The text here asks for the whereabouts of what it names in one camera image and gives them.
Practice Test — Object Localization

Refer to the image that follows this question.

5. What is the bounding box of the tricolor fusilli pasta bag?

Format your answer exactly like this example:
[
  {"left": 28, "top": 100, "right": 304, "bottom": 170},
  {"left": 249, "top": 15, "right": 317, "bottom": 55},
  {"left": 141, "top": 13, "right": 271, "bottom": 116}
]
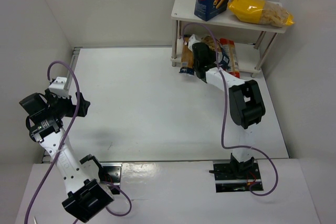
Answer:
[{"left": 201, "top": 35, "right": 232, "bottom": 70}]

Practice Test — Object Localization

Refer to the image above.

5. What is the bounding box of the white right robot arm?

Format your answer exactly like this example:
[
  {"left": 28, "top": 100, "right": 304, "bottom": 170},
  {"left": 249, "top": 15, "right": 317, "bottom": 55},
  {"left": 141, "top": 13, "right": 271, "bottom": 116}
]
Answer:
[{"left": 191, "top": 42, "right": 266, "bottom": 178}]

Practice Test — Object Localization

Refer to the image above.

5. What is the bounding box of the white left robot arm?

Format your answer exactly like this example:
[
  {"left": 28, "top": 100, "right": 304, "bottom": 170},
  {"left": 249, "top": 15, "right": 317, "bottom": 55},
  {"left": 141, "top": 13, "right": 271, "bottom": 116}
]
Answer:
[{"left": 19, "top": 89, "right": 114, "bottom": 223}]

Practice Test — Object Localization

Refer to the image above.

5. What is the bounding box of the white two-tier shelf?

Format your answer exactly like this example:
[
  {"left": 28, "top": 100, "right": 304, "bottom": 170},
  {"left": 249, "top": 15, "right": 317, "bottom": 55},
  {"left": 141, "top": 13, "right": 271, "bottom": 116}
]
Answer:
[{"left": 171, "top": 0, "right": 286, "bottom": 78}]

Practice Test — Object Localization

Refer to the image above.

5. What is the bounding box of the yellow pasta bag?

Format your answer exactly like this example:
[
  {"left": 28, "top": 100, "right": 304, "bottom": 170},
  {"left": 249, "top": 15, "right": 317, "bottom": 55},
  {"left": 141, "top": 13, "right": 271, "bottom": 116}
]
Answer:
[{"left": 228, "top": 0, "right": 295, "bottom": 27}]

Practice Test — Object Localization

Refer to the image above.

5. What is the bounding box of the red spaghetti pack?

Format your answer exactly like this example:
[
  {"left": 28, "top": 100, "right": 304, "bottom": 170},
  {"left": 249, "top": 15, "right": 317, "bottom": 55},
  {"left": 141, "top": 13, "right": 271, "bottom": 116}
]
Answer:
[{"left": 219, "top": 38, "right": 240, "bottom": 78}]

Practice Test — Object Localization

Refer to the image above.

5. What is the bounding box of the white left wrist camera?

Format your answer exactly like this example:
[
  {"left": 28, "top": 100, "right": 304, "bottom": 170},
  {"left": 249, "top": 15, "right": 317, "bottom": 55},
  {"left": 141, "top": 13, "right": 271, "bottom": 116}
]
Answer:
[{"left": 48, "top": 77, "right": 69, "bottom": 99}]

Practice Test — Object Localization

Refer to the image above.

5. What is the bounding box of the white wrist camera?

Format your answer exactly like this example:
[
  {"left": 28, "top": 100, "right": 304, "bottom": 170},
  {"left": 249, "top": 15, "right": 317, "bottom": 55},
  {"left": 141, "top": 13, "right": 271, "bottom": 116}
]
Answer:
[
  {"left": 184, "top": 34, "right": 202, "bottom": 51},
  {"left": 48, "top": 77, "right": 69, "bottom": 99}
]

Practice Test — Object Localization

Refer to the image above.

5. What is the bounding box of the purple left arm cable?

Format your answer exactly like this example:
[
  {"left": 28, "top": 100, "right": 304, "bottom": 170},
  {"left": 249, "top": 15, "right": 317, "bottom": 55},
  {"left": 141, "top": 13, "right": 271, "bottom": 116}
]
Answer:
[{"left": 24, "top": 61, "right": 132, "bottom": 224}]

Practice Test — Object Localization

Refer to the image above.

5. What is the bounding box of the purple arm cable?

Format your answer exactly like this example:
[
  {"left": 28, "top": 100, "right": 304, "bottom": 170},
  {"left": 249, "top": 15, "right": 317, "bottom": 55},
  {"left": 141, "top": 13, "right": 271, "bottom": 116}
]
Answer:
[
  {"left": 24, "top": 61, "right": 132, "bottom": 224},
  {"left": 181, "top": 23, "right": 279, "bottom": 196}
]

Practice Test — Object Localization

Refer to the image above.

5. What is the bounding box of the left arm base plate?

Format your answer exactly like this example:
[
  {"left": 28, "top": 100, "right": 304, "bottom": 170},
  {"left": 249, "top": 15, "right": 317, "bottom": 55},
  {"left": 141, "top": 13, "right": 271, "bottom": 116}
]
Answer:
[{"left": 98, "top": 163, "right": 122, "bottom": 188}]

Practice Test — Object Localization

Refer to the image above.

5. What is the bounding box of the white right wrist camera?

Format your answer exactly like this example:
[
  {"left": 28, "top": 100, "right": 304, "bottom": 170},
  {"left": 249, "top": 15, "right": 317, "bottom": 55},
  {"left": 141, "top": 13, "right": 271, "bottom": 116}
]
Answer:
[{"left": 184, "top": 34, "right": 202, "bottom": 51}]

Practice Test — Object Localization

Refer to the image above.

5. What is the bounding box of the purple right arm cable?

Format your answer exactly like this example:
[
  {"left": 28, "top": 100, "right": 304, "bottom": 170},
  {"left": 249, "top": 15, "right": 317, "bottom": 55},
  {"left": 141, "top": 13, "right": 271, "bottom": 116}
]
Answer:
[{"left": 181, "top": 23, "right": 279, "bottom": 196}]

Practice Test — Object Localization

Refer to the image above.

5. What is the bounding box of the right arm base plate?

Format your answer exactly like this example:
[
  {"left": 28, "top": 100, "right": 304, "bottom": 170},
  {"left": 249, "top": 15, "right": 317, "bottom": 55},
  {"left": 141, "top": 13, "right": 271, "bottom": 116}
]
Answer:
[{"left": 209, "top": 161, "right": 263, "bottom": 193}]

